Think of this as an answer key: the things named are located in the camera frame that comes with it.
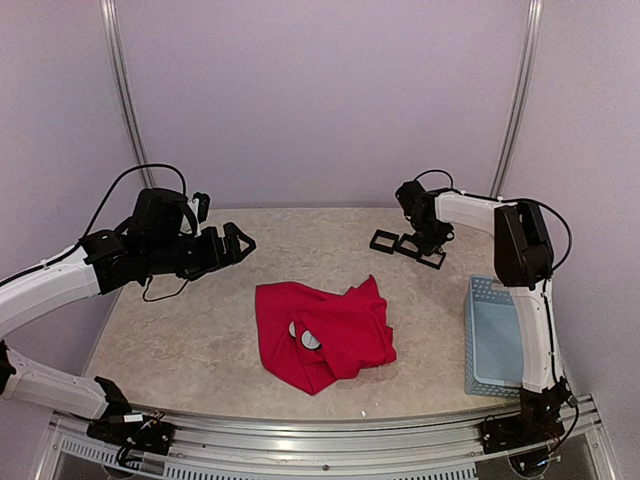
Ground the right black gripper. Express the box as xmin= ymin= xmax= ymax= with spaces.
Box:
xmin=410 ymin=215 xmax=454 ymax=256

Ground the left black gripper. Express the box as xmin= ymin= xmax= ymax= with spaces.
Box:
xmin=145 ymin=221 xmax=255 ymax=281

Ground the red t-shirt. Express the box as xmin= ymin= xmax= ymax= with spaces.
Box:
xmin=255 ymin=276 xmax=397 ymax=396

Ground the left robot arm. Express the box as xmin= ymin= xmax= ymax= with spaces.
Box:
xmin=1 ymin=223 xmax=256 ymax=445

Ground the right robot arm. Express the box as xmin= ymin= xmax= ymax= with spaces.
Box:
xmin=395 ymin=180 xmax=571 ymax=444

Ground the blue plastic basket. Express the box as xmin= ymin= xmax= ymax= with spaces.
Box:
xmin=465 ymin=275 xmax=523 ymax=399

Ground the black square frame right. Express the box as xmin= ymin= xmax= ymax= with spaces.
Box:
xmin=416 ymin=249 xmax=447 ymax=270

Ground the black square frame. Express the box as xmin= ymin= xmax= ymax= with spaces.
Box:
xmin=395 ymin=233 xmax=423 ymax=260
xmin=369 ymin=229 xmax=399 ymax=254
xmin=416 ymin=249 xmax=447 ymax=270

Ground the black square frame middle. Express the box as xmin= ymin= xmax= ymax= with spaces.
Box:
xmin=395 ymin=233 xmax=423 ymax=260

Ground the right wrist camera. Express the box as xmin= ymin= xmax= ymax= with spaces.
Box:
xmin=395 ymin=180 xmax=426 ymax=217

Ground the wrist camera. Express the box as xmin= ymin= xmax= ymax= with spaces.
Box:
xmin=395 ymin=180 xmax=426 ymax=217
xmin=128 ymin=188 xmax=195 ymax=240

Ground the black square frame left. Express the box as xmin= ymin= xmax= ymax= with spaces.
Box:
xmin=369 ymin=229 xmax=399 ymax=254

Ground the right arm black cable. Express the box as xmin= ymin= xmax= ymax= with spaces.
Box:
xmin=414 ymin=169 xmax=572 ymax=281

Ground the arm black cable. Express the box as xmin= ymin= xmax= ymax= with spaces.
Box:
xmin=77 ymin=163 xmax=194 ymax=304
xmin=414 ymin=169 xmax=572 ymax=281

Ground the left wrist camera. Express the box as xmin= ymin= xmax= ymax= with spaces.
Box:
xmin=128 ymin=188 xmax=195 ymax=240

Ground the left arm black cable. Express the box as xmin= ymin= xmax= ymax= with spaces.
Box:
xmin=77 ymin=163 xmax=194 ymax=304

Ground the aluminium front rail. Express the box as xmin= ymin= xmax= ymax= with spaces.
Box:
xmin=47 ymin=394 xmax=616 ymax=480

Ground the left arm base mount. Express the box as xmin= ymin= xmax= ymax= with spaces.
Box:
xmin=87 ymin=405 xmax=175 ymax=466

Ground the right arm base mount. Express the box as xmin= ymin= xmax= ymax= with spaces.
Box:
xmin=478 ymin=415 xmax=565 ymax=455

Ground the right aluminium corner post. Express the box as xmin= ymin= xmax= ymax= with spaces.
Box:
xmin=490 ymin=0 xmax=544 ymax=197

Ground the aluminium corner post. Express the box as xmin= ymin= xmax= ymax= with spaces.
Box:
xmin=99 ymin=0 xmax=155 ymax=188
xmin=490 ymin=0 xmax=544 ymax=197

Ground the left aluminium corner post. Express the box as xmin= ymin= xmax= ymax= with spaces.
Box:
xmin=99 ymin=0 xmax=155 ymax=188

